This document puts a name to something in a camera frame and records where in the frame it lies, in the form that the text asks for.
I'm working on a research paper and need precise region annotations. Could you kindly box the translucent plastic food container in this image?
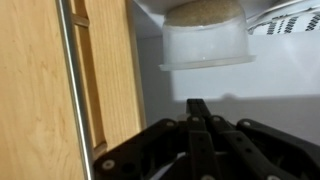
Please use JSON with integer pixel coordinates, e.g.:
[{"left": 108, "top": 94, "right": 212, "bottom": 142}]
[{"left": 157, "top": 0, "right": 257, "bottom": 72}]

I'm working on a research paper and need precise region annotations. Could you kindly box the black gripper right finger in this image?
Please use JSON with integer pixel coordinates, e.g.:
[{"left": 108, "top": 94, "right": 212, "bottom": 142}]
[{"left": 199, "top": 98, "right": 320, "bottom": 180}]

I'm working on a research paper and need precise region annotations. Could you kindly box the long metal bar door handle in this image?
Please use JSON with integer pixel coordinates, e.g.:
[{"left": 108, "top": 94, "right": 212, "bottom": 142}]
[{"left": 54, "top": 0, "right": 96, "bottom": 180}]

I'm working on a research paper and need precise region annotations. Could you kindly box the wooden cabinet door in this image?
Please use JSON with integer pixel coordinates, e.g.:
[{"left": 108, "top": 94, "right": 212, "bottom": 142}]
[{"left": 0, "top": 0, "right": 148, "bottom": 180}]

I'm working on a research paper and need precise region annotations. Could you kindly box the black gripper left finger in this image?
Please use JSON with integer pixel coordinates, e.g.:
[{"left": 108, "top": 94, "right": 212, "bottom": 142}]
[{"left": 93, "top": 98, "right": 221, "bottom": 180}]

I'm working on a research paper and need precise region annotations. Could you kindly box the wall cabinet body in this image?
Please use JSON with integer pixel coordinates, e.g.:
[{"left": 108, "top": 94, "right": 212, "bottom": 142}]
[{"left": 126, "top": 0, "right": 320, "bottom": 148}]

